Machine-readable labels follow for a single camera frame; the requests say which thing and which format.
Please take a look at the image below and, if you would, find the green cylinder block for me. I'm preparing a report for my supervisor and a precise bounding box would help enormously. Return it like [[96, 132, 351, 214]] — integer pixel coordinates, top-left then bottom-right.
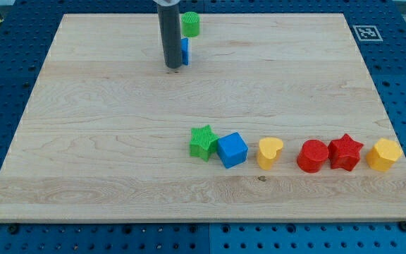
[[181, 11, 200, 37]]

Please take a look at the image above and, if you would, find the green star block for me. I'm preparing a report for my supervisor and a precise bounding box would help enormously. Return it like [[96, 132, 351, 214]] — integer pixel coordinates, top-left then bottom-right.
[[190, 125, 219, 162]]

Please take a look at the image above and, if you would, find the yellow heart block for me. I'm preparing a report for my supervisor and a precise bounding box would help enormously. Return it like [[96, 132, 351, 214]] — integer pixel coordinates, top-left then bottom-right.
[[257, 137, 283, 170]]

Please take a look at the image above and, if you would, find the red cylinder block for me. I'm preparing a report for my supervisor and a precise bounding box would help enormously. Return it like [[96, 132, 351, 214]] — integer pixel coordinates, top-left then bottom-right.
[[297, 140, 329, 173]]

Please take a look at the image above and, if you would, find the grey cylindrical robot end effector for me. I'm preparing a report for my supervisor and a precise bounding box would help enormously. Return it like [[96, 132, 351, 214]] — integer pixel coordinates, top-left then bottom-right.
[[156, 4, 182, 68]]

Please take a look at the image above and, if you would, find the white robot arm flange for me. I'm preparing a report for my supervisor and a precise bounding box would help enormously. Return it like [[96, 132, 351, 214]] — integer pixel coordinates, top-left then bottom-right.
[[153, 0, 180, 7]]

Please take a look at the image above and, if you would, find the yellow pentagon block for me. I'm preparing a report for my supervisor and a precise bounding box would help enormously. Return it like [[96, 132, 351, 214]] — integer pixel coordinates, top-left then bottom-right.
[[366, 138, 403, 172]]

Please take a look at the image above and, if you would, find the blue block behind rod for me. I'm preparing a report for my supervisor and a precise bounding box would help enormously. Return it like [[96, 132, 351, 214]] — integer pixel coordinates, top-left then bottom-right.
[[181, 37, 189, 66]]

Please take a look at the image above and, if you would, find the white fiducial marker tag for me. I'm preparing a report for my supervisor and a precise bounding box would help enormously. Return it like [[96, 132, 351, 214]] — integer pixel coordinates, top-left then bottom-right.
[[353, 25, 383, 42]]

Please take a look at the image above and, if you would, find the blue cube block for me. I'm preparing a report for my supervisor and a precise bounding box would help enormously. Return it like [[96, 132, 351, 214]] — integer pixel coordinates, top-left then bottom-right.
[[217, 132, 248, 169]]

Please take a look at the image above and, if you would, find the red star block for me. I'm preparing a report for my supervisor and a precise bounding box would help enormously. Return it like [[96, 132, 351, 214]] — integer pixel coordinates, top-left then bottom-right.
[[328, 133, 364, 171]]

